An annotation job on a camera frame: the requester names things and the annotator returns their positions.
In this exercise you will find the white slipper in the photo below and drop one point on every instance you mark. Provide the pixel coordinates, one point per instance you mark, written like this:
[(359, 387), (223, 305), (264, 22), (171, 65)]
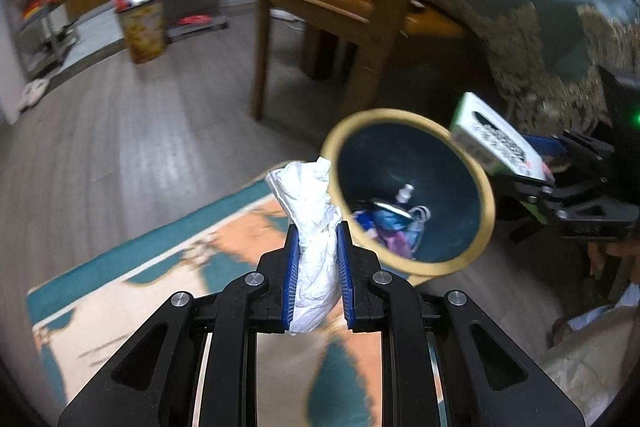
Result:
[(41, 86), (29, 96)]

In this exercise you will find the metal shelf rack with pan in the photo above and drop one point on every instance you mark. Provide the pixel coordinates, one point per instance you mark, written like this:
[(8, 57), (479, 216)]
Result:
[(45, 17)]

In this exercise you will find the blue face mask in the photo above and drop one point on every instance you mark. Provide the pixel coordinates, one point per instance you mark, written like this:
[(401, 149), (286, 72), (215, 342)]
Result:
[(392, 217)]

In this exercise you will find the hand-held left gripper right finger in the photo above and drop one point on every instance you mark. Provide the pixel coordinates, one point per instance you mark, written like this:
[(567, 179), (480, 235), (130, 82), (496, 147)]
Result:
[(345, 272)]

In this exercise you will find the blue wrapper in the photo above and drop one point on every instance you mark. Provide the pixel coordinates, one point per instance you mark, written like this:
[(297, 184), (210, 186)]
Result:
[(363, 222)]

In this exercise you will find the yellow patterned trash can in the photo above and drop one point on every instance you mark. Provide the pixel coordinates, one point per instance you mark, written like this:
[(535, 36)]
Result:
[(142, 32)]

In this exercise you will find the red packet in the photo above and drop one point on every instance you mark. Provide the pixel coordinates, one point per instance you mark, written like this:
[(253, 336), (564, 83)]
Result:
[(194, 19)]

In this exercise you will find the person's right hand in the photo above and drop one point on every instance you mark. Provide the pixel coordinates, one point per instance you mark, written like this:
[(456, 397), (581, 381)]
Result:
[(612, 259)]

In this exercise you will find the white tissue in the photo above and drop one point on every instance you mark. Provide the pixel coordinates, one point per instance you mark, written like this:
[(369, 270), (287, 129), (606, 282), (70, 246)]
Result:
[(312, 252)]

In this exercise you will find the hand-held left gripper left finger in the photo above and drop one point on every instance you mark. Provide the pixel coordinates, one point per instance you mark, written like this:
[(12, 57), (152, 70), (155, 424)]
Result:
[(291, 267)]

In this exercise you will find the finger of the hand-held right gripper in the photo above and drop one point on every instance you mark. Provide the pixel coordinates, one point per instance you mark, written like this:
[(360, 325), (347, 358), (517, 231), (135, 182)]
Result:
[(547, 146), (520, 187)]

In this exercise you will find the person's light clothing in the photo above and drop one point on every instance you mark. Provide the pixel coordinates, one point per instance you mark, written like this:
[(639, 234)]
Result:
[(595, 347)]

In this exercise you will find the printed teal and orange mat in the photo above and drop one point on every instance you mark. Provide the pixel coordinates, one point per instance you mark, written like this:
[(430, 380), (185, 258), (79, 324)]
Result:
[(150, 287)]

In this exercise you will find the purple packet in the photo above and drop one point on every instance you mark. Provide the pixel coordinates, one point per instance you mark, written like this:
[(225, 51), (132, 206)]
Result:
[(397, 244)]

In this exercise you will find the beige rimmed trash bin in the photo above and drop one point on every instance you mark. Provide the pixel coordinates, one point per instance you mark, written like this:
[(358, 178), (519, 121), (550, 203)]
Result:
[(450, 187)]

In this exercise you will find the wooden chair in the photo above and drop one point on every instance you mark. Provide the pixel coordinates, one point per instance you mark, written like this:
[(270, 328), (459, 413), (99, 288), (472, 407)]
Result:
[(370, 7)]

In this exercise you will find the teal tablecloth with lace edge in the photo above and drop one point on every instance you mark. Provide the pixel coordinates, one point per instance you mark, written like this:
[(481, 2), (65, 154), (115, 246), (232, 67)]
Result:
[(525, 7)]

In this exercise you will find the white power strip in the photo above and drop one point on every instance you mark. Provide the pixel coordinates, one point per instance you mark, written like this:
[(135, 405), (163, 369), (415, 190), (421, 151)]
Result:
[(289, 19)]

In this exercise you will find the small white spray bottle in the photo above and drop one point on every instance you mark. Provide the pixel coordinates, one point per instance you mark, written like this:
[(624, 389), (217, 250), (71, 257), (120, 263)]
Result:
[(405, 193)]

